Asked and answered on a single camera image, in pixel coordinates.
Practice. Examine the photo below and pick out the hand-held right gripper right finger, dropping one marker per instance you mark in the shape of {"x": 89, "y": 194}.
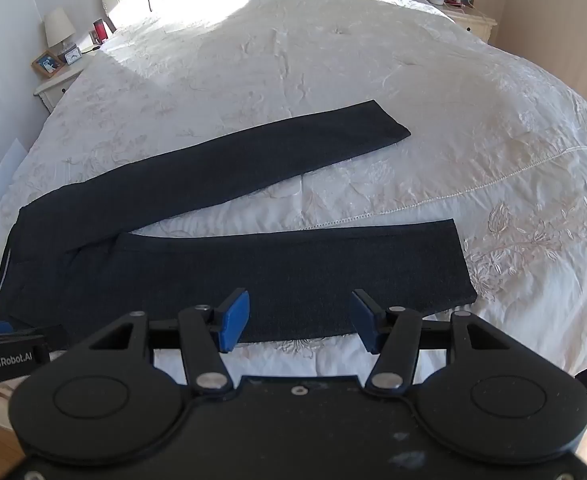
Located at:
{"x": 366, "y": 322}

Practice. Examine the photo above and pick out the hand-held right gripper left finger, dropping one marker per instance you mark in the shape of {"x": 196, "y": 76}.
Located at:
{"x": 236, "y": 317}

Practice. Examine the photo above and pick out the dark grey pants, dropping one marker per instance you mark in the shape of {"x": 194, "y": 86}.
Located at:
{"x": 273, "y": 280}

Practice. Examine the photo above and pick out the white nightstand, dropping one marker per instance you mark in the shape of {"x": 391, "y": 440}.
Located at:
{"x": 58, "y": 85}
{"x": 473, "y": 22}

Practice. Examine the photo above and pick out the white embroidered bedspread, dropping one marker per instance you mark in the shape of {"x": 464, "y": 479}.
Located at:
{"x": 323, "y": 60}

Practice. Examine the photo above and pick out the small alarm clock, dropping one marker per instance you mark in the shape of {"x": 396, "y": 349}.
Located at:
{"x": 72, "y": 55}

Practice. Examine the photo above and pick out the white shade table lamp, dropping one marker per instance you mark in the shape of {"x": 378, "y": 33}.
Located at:
{"x": 58, "y": 25}

